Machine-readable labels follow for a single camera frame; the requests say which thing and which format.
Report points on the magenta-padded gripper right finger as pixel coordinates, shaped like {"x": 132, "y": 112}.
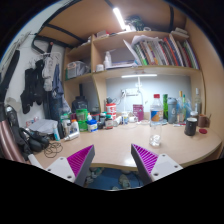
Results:
{"x": 148, "y": 160}

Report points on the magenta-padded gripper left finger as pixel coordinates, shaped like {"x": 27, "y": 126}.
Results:
{"x": 78, "y": 161}

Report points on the clear plastic bottle red cap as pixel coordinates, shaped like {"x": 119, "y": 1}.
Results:
{"x": 156, "y": 116}

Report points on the white spray bottle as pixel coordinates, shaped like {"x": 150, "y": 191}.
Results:
{"x": 71, "y": 136}

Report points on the black hair dryer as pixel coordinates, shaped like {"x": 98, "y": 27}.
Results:
{"x": 35, "y": 141}

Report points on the magenta packet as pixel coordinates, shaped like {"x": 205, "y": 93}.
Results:
{"x": 138, "y": 112}

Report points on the black mug white inside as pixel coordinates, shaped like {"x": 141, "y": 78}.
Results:
{"x": 190, "y": 127}

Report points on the grey shaker bottle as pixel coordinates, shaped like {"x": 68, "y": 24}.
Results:
{"x": 172, "y": 111}

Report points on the dark green bottle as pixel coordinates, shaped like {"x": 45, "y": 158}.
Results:
{"x": 165, "y": 106}

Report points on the flat round red coaster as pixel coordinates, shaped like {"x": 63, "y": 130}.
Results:
{"x": 203, "y": 131}

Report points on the yellow-capped bottle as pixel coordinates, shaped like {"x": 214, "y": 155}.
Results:
{"x": 180, "y": 106}

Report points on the red and white canister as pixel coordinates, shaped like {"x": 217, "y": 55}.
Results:
{"x": 111, "y": 108}

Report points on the green-capped bottle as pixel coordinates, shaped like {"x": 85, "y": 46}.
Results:
{"x": 185, "y": 108}

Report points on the brown jar white lid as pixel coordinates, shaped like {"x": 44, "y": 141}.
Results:
{"x": 194, "y": 114}

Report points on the brown cup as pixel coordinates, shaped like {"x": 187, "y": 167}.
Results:
{"x": 202, "y": 121}

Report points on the pink ribbed tube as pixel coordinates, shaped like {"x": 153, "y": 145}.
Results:
{"x": 8, "y": 140}

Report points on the tall clear glass bottle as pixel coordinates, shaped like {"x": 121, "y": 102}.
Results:
{"x": 198, "y": 103}

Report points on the wooden shelf unit with books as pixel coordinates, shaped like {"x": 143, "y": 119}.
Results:
{"x": 100, "y": 80}

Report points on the white desk lamp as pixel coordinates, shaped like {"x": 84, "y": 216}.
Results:
{"x": 139, "y": 76}

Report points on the dark hanging clothes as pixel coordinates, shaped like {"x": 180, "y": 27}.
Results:
{"x": 36, "y": 86}

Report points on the ceiling light tube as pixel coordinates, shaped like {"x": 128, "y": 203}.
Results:
{"x": 119, "y": 18}

